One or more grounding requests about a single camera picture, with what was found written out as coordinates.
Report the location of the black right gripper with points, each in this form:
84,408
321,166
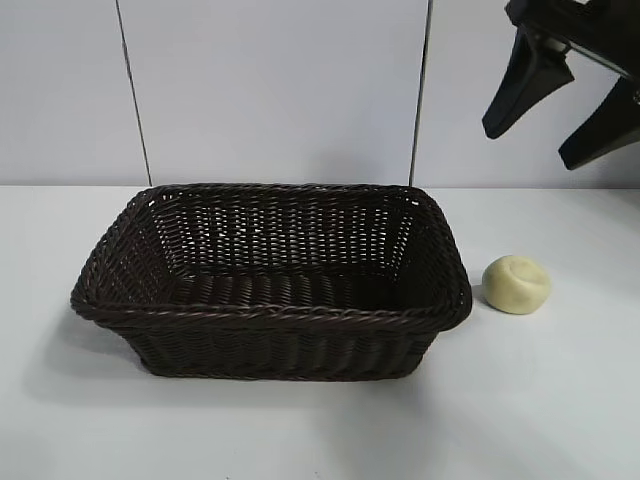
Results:
590,30

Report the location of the pale yellow egg yolk pastry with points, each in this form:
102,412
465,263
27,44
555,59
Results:
515,287

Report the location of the dark brown wicker basket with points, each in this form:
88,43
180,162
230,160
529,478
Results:
270,340

